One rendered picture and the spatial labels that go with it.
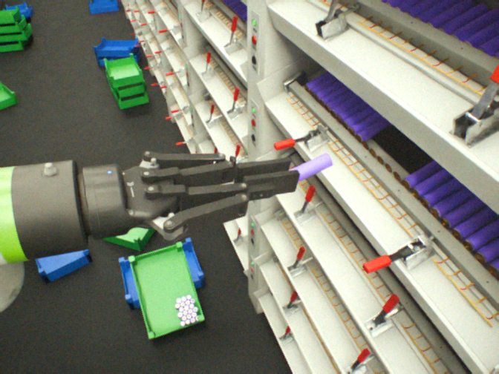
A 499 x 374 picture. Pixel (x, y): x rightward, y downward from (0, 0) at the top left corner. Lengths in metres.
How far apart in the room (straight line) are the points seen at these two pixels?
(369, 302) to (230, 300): 0.88
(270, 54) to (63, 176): 0.51
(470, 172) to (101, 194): 0.35
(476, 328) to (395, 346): 0.21
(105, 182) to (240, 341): 1.13
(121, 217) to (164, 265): 1.14
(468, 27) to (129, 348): 1.36
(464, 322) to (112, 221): 0.41
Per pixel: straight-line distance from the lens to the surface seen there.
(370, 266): 0.49
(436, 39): 0.49
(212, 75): 1.33
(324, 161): 0.47
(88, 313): 1.61
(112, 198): 0.37
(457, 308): 0.52
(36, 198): 0.37
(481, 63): 0.46
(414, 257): 0.52
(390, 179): 0.58
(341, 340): 0.89
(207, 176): 0.43
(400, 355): 0.69
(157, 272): 1.51
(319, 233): 0.79
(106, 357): 1.50
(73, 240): 0.38
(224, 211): 0.39
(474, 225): 0.55
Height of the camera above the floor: 1.32
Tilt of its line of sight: 43 degrees down
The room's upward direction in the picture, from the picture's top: straight up
